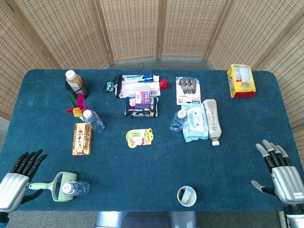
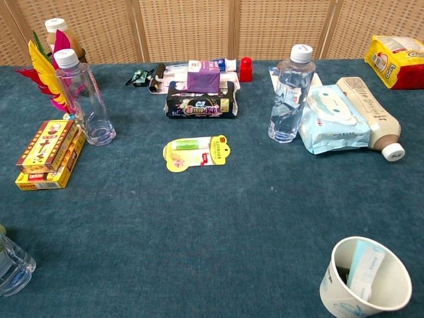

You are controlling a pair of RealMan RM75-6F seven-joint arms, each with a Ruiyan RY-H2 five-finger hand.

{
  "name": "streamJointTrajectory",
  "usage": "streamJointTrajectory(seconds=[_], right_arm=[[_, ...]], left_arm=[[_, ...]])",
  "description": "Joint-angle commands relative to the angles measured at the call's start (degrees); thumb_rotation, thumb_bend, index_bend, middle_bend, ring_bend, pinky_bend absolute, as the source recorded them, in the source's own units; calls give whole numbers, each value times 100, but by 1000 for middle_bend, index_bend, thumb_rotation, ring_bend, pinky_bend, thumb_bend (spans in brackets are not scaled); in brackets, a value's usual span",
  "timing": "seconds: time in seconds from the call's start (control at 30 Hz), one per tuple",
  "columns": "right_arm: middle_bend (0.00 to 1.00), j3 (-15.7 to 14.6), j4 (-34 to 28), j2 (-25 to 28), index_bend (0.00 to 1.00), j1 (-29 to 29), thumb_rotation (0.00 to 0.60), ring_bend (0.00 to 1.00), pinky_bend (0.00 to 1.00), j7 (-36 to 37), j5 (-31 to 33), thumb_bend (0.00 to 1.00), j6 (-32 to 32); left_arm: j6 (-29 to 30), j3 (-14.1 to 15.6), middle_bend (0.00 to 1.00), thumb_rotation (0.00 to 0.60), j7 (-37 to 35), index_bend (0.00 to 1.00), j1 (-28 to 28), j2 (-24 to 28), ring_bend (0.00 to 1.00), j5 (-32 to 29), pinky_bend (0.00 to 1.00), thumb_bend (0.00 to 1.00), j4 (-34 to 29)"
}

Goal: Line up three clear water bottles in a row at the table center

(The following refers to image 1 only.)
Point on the black sanitary pad pack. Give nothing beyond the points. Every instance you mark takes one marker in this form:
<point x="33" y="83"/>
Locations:
<point x="141" y="112"/>

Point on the white paper cup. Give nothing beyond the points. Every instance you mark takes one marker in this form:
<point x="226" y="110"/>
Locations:
<point x="193" y="198"/>

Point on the blue white sachet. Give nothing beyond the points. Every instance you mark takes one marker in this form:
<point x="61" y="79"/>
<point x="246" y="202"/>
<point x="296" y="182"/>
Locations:
<point x="188" y="194"/>

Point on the woven bamboo folding screen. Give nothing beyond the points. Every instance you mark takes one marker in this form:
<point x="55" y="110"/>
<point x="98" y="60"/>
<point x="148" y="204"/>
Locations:
<point x="133" y="28"/>

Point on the light blue wet wipes pack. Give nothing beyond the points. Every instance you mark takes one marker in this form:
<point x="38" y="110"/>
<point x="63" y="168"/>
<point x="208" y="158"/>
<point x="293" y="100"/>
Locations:
<point x="196" y="123"/>

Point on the red yellow spice box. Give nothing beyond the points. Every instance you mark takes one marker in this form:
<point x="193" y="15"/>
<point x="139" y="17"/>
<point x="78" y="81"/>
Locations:
<point x="80" y="139"/>

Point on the blue white toothpaste box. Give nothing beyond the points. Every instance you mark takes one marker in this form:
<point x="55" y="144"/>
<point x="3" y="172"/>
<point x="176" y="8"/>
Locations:
<point x="137" y="78"/>

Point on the clear unlabelled water bottle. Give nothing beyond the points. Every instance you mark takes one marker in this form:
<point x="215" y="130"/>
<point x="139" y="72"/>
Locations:
<point x="95" y="121"/>

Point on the small red plastic cap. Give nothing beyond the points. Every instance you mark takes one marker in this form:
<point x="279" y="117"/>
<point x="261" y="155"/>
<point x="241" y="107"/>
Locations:
<point x="163" y="84"/>

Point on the grey-tipped silver right robot hand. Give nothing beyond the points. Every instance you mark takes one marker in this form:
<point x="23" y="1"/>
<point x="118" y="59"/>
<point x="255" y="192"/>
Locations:
<point x="288" y="183"/>

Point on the colourful feather shuttlecock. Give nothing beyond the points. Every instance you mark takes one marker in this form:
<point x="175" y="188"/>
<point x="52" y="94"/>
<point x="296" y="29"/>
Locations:
<point x="80" y="101"/>

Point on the clear water bottle red label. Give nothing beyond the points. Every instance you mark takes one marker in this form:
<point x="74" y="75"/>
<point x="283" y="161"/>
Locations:
<point x="76" y="188"/>
<point x="177" y="122"/>

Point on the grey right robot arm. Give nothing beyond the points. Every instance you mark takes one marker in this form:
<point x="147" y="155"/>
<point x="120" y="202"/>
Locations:
<point x="295" y="217"/>

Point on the brown tea bottle white cap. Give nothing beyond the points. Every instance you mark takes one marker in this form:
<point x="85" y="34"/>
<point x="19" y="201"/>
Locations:
<point x="75" y="82"/>

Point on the purple small box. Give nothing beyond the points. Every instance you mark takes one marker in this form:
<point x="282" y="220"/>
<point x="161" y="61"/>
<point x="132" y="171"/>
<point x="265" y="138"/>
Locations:
<point x="143" y="99"/>

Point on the black-fingered silver left robot hand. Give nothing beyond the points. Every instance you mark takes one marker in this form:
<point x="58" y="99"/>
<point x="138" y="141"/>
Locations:
<point x="13" y="187"/>

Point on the yellow blister pack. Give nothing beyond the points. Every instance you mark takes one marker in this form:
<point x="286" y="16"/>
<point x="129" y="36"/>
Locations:
<point x="140" y="137"/>

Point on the beige milk tea bottle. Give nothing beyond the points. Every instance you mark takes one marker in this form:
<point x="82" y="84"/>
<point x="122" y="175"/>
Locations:
<point x="213" y="118"/>

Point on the yellow flat box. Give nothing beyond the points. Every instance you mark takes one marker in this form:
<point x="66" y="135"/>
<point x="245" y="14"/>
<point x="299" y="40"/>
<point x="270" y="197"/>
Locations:
<point x="90" y="145"/>

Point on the small black item in cup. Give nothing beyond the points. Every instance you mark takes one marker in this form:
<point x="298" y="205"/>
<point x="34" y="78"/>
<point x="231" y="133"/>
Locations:
<point x="181" y="194"/>

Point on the yellow red snack bag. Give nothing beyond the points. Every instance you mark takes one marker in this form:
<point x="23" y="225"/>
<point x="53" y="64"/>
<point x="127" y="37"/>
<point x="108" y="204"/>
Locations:
<point x="241" y="80"/>

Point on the pale green lint roller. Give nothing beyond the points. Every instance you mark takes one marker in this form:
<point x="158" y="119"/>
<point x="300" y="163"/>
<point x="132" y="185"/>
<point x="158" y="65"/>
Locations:
<point x="69" y="177"/>

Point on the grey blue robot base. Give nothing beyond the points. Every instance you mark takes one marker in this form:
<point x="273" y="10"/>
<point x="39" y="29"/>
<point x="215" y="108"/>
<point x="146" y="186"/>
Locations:
<point x="145" y="219"/>

